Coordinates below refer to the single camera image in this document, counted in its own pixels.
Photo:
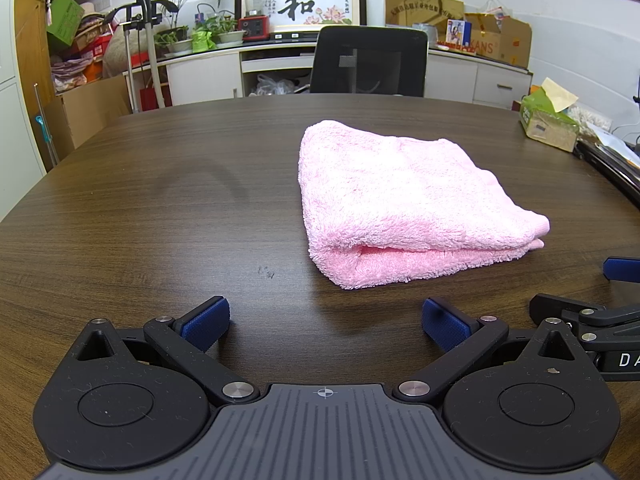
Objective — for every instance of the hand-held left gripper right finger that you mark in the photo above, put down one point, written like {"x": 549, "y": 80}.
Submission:
{"x": 445, "y": 325}

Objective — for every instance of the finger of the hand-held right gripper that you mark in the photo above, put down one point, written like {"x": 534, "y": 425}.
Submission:
{"x": 555, "y": 306}
{"x": 622, "y": 270}

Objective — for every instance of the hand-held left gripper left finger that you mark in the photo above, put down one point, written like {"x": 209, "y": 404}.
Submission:
{"x": 205, "y": 322}

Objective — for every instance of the pink towel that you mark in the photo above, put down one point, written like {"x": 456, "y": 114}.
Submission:
{"x": 390, "y": 200}

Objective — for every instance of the white papers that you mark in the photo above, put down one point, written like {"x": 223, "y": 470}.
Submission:
{"x": 612, "y": 142}

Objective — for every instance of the white fluffy cloth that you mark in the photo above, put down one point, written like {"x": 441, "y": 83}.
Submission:
{"x": 592, "y": 120}

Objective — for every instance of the green tissue box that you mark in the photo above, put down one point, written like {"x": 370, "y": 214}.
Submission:
{"x": 545, "y": 127}

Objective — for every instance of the red bag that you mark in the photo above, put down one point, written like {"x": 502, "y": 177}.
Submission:
{"x": 152, "y": 100}

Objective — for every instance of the large brown cardboard box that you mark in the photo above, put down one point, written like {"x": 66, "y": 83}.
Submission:
{"x": 95, "y": 105}

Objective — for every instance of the white sideboard cabinet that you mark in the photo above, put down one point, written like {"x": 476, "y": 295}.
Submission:
{"x": 210, "y": 77}

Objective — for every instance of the clear plastic bag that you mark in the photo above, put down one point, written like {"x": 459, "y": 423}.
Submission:
{"x": 272, "y": 86}

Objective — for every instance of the metal hand trolley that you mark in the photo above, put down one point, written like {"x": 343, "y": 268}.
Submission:
{"x": 156, "y": 75}

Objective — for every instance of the mop with teal clip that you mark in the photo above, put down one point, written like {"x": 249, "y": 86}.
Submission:
{"x": 44, "y": 127}

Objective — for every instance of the printed cardboard box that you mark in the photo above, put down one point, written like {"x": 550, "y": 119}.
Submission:
{"x": 485, "y": 47}

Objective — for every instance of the black mesh office chair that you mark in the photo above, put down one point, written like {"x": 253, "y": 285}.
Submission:
{"x": 390, "y": 65}

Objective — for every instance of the tall palm potted plant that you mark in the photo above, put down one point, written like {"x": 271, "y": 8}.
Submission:
{"x": 177, "y": 46}

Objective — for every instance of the white metal cabinet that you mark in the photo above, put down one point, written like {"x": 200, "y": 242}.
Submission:
{"x": 20, "y": 110}

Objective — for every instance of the pink patterned bag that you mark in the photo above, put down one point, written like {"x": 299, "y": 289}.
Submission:
{"x": 67, "y": 75}

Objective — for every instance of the beige woven sack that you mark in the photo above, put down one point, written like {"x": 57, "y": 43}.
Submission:
{"x": 115, "y": 52}

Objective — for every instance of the small potted plant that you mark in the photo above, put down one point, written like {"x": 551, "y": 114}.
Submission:
{"x": 231, "y": 36}

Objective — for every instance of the small colourful box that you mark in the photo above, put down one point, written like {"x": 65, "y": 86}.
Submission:
{"x": 457, "y": 32}

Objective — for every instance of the white plastic bag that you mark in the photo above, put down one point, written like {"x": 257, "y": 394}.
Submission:
{"x": 495, "y": 10}

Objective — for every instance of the red box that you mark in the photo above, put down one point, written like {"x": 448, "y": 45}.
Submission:
{"x": 97, "y": 47}

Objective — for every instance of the blender with red base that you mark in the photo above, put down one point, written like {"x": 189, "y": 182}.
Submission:
{"x": 255, "y": 27}

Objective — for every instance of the black flat electronic device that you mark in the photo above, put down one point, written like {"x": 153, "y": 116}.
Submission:
{"x": 295, "y": 36}

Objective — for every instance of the gold plaque board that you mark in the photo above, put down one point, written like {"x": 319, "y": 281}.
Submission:
{"x": 415, "y": 7}

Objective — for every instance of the framed flower calligraphy picture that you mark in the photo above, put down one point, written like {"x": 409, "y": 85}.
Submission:
{"x": 310, "y": 7}

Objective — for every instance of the straw hat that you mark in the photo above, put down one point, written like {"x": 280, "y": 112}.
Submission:
{"x": 92, "y": 10}

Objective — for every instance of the green cardboard box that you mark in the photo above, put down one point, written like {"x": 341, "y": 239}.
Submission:
{"x": 65, "y": 20}

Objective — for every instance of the wooden shelf unit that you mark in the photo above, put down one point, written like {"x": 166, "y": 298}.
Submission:
{"x": 30, "y": 35}

